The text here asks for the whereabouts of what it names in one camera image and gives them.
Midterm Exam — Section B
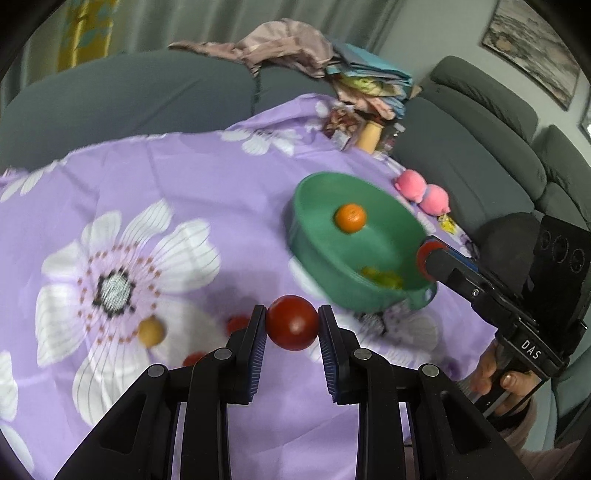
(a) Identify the green tomato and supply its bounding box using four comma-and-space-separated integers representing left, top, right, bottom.
360, 266, 405, 290

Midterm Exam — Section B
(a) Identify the yellow-brown longan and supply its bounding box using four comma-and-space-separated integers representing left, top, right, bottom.
137, 316, 166, 349

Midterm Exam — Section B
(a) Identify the orange mandarin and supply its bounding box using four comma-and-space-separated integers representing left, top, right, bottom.
334, 203, 368, 234

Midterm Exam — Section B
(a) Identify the green plastic bowl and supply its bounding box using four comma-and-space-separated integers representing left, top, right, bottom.
287, 172, 437, 313

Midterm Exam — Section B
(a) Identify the red tomato with stem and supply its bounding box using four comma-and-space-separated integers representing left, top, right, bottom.
416, 238, 448, 282

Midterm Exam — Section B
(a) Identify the person right hand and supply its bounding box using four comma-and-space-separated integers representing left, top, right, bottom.
469, 340, 541, 418

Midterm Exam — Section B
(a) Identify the yellow candy wrapper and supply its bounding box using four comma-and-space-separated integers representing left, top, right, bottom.
438, 214, 458, 235

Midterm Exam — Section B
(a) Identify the pink plush toy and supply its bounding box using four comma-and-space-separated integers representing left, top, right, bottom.
394, 169, 451, 217

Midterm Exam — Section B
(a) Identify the grey sofa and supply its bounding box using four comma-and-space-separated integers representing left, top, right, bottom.
0, 48, 591, 453

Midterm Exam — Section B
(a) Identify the purple floral tablecloth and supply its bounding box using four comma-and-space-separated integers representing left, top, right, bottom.
1, 95, 494, 479

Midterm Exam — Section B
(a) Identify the clear small bottle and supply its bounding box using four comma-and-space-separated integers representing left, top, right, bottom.
379, 122, 406, 155

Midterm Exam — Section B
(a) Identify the yellow bottle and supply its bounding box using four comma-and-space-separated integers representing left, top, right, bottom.
356, 120, 384, 155

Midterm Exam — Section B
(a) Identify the dried fruit snack box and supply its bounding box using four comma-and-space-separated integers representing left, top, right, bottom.
322, 107, 363, 151

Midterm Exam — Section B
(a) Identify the stack of folded clothes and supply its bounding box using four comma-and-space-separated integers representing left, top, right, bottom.
325, 40, 415, 121

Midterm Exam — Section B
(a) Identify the pink crumpled cloth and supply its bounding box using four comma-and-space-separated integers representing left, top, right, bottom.
168, 18, 335, 78

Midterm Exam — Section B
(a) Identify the yellow patterned curtain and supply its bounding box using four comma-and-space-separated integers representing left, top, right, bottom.
57, 0, 119, 72

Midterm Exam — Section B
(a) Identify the framed wall painting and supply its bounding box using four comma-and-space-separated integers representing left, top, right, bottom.
482, 0, 580, 110

